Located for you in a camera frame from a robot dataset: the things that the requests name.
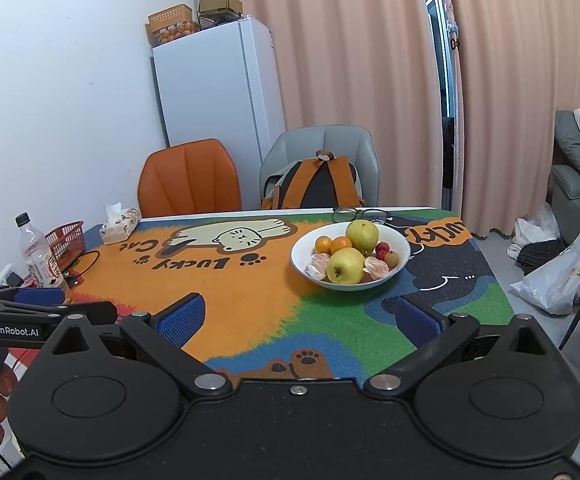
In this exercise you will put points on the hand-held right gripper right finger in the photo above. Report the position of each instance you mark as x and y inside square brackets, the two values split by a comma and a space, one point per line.
[417, 322]

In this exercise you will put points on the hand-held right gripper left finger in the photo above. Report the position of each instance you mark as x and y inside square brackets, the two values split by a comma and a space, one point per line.
[182, 317]

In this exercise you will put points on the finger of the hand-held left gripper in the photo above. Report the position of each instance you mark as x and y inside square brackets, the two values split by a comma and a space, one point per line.
[20, 312]
[40, 296]

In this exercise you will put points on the brown longan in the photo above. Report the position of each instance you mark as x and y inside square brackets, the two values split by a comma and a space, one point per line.
[392, 259]

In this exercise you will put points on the peeled tangerine half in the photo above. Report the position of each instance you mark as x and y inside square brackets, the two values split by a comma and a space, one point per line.
[375, 267]

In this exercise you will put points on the small red fruit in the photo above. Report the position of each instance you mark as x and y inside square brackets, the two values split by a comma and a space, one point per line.
[381, 249]

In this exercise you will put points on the orange tangerine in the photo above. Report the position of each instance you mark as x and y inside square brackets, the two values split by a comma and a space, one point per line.
[323, 245]
[341, 243]

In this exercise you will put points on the narrow peeled tangerine piece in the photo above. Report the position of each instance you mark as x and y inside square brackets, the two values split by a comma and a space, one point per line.
[318, 266]

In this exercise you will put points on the white plate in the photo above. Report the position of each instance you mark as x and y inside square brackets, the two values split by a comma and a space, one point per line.
[301, 252]

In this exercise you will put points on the clear plastic bottle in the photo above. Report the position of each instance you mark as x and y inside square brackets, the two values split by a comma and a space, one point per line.
[37, 255]

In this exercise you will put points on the red plastic basket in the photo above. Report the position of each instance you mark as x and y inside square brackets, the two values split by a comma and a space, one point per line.
[67, 242]

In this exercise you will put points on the colourful cartoon table mat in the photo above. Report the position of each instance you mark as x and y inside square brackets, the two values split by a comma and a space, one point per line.
[245, 300]

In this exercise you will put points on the patterned tissue box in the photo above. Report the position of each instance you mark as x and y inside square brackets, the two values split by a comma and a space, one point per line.
[120, 227]

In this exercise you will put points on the black eyeglasses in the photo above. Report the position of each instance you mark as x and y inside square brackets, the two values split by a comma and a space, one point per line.
[345, 215]

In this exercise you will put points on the orange chair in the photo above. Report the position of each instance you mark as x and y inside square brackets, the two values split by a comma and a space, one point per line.
[190, 180]

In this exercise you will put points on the dark folded clothes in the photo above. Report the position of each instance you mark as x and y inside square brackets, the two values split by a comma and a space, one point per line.
[539, 257]

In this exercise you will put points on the small white plastic bag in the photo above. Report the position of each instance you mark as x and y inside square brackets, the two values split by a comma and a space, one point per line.
[534, 230]

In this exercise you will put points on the large white plastic bag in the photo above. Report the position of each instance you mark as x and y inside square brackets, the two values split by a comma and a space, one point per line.
[564, 275]

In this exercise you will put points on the orange and black backpack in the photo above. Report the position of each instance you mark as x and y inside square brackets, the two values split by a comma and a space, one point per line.
[315, 182]

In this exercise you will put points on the grey sofa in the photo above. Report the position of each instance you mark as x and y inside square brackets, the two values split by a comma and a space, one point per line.
[574, 185]

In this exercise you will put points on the grey chair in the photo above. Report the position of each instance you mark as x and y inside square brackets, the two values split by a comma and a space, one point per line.
[320, 137]

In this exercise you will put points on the white refrigerator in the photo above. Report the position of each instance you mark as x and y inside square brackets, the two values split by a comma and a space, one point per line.
[210, 95]

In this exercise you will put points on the pink curtain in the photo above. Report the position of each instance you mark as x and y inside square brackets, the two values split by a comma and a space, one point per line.
[345, 50]
[514, 85]

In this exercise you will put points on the glass sliding door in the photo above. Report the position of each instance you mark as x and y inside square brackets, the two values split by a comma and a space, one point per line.
[434, 60]

